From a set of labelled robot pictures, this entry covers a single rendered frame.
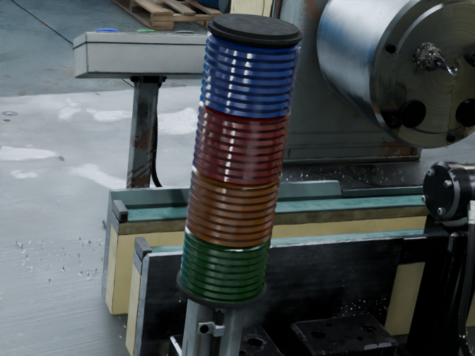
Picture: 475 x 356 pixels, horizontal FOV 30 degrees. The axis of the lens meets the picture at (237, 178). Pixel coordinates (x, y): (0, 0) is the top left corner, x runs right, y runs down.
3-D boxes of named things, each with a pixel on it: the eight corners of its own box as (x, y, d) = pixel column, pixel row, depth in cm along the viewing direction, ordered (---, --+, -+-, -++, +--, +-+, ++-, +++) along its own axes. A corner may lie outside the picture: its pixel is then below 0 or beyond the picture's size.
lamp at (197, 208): (251, 208, 65) (260, 150, 63) (285, 245, 59) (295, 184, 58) (174, 212, 62) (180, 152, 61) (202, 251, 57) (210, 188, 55)
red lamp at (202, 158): (260, 150, 63) (268, 90, 61) (295, 184, 58) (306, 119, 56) (180, 152, 61) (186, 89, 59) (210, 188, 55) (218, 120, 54)
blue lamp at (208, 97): (268, 90, 61) (278, 25, 59) (306, 119, 56) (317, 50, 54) (186, 89, 59) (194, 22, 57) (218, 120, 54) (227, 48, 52)
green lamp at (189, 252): (244, 262, 66) (251, 208, 65) (276, 303, 61) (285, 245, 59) (167, 268, 64) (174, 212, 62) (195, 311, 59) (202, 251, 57)
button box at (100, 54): (201, 79, 118) (200, 39, 118) (220, 75, 111) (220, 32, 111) (73, 78, 111) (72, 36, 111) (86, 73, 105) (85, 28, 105)
